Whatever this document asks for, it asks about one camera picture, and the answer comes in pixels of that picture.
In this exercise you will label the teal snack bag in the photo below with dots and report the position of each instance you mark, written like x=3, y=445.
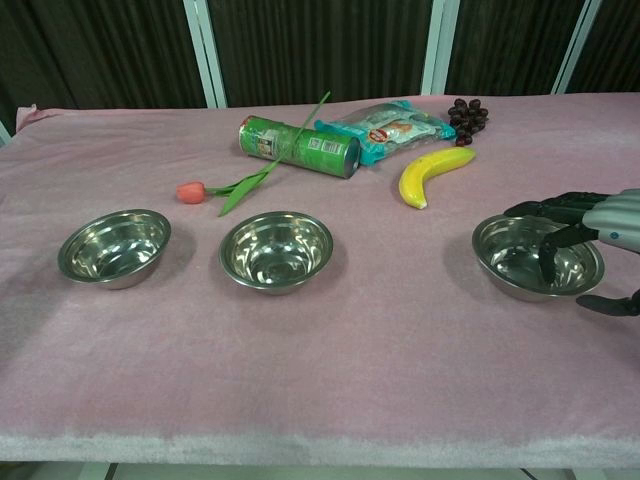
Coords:
x=395, y=127

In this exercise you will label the metal bowl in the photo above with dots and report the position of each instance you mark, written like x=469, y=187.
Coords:
x=510, y=255
x=115, y=250
x=275, y=255

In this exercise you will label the dark red grape bunch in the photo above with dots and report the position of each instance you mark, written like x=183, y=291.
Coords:
x=467, y=117

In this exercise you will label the green chips can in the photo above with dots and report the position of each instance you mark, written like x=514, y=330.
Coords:
x=320, y=147

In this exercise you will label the right robot hand black silver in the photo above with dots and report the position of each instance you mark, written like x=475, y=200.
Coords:
x=612, y=220

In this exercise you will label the yellow banana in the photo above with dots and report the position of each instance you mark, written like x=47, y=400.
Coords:
x=425, y=172

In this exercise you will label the dark pleated curtain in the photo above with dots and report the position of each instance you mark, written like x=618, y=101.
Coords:
x=325, y=45

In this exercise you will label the pink table cloth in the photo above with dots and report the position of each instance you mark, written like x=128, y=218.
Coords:
x=320, y=360

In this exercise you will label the white frame post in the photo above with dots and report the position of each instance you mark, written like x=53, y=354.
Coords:
x=577, y=45
x=3, y=132
x=440, y=45
x=205, y=50

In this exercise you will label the pink tulip with green stem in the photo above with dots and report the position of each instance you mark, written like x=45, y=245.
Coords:
x=190, y=192

